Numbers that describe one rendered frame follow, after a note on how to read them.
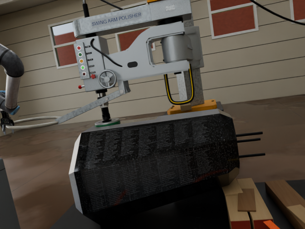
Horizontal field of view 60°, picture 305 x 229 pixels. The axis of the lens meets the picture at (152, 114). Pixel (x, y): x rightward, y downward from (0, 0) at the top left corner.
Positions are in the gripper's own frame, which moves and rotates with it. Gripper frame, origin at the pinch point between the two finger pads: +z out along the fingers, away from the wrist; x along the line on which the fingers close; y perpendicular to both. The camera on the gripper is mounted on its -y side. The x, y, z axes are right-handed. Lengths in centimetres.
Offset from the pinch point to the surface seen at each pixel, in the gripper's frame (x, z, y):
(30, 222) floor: 3, 87, 1
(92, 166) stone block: 57, 20, 73
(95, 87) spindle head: 73, -33, 40
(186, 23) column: 172, -84, 17
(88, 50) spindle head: 71, -63, 38
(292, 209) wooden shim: 177, 56, 137
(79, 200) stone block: 46, 45, 68
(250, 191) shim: 159, 47, 117
